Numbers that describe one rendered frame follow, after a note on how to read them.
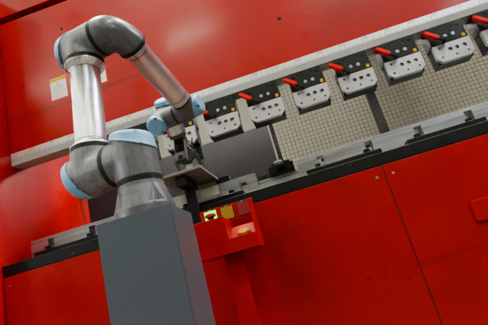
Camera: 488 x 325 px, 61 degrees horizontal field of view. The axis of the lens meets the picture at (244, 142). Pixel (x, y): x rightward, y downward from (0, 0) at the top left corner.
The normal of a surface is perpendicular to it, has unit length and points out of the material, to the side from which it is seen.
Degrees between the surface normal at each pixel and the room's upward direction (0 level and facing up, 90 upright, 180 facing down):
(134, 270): 90
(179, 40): 90
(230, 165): 90
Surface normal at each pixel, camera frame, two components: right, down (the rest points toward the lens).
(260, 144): -0.19, -0.26
